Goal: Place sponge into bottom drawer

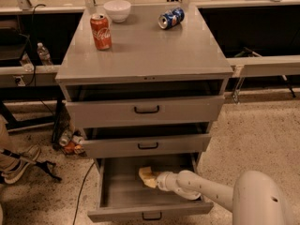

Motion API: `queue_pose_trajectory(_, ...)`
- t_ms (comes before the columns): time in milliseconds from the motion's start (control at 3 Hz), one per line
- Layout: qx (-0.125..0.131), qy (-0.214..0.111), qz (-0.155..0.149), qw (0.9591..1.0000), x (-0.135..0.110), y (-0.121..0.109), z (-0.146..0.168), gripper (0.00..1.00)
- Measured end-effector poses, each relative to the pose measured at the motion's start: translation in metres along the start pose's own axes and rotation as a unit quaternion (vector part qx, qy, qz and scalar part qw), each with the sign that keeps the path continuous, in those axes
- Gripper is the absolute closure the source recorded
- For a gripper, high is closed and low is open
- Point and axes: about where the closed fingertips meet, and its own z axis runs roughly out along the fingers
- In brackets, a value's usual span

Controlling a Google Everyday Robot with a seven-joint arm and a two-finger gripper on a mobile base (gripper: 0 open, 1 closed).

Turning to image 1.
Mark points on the grey bottom drawer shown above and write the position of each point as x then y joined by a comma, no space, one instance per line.
124,196

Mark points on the grey middle drawer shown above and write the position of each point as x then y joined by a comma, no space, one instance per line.
146,146

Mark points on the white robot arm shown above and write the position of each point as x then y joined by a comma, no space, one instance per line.
255,198

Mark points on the bottles on floor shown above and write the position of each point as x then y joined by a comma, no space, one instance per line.
71,143

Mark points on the white bowl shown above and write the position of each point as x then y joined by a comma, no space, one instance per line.
117,10

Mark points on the grey top drawer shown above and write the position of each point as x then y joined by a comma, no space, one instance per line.
144,112

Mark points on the black tripod stand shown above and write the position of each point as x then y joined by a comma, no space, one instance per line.
44,166

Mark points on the grey drawer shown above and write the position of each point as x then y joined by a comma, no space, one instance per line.
146,146
124,196
144,112

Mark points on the blue soda can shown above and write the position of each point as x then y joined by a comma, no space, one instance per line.
171,18

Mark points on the red cola can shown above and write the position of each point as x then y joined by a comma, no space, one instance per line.
101,31

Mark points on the yellow sponge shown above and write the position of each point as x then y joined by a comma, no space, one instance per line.
146,174

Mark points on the grey drawer cabinet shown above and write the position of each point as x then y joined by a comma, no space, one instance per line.
145,62

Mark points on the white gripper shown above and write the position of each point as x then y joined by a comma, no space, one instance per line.
163,180

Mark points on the clear plastic water bottle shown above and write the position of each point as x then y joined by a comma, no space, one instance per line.
44,55

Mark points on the beige sneaker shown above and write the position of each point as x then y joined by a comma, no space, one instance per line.
13,169

